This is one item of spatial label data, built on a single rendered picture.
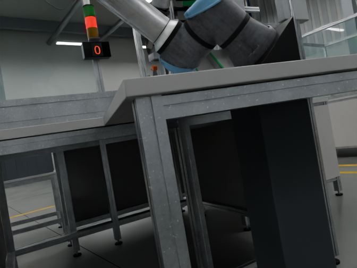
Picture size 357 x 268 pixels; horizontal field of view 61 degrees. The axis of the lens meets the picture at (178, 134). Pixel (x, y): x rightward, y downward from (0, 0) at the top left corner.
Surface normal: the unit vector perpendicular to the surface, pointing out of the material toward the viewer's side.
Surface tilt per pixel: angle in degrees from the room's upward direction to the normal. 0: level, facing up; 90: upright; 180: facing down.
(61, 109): 90
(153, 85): 90
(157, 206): 90
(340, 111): 90
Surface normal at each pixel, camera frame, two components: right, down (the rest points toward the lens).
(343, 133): -0.79, 0.13
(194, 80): 0.29, -0.05
